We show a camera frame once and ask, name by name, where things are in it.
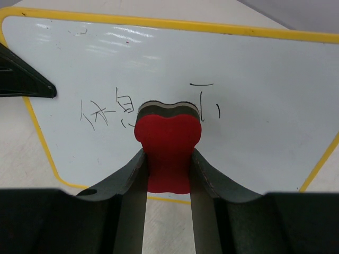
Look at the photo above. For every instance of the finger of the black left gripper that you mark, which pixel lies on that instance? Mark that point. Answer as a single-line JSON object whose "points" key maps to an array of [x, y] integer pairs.
{"points": [[20, 79]]}

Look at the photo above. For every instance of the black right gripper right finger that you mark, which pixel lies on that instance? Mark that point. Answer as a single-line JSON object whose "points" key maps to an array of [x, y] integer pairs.
{"points": [[229, 218]]}

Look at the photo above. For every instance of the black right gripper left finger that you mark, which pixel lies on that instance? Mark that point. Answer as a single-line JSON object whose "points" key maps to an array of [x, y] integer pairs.
{"points": [[107, 217]]}

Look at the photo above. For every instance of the red whiteboard eraser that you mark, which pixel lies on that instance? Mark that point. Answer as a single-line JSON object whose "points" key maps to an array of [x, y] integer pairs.
{"points": [[168, 134]]}

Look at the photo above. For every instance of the yellow framed whiteboard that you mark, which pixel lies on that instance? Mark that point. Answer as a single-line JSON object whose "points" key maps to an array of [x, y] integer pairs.
{"points": [[268, 99]]}

